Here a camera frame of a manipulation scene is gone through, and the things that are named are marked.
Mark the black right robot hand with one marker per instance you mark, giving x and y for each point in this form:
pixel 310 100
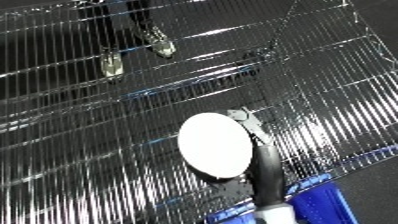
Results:
pixel 268 176

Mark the white paper cup green band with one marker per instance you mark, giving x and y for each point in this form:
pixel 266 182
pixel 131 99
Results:
pixel 214 145

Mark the pale right robot arm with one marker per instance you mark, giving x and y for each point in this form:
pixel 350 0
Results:
pixel 275 215

